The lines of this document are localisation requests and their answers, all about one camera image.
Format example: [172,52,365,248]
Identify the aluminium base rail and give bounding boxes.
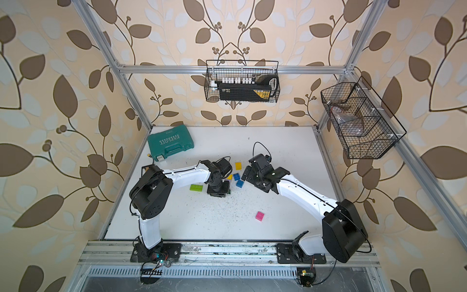
[78,240,380,280]

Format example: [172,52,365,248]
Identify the black wire basket back wall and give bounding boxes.
[204,59,280,103]

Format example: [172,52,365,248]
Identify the black wire basket right wall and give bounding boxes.
[321,77,407,159]

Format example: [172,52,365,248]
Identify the lime green long lego brick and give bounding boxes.
[189,184,203,192]

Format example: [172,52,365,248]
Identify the black wire basket wall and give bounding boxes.
[321,77,407,159]
[204,59,280,103]

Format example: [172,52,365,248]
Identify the pink lego brick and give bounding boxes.
[255,211,265,221]

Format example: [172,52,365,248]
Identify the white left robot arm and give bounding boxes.
[130,158,232,263]

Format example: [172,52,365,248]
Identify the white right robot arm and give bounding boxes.
[242,154,368,263]

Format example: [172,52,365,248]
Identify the plastic bag in basket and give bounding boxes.
[331,105,364,131]

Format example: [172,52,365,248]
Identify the green plastic tool case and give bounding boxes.
[147,125,195,161]

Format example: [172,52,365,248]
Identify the black battery charger in basket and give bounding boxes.
[204,74,280,102]

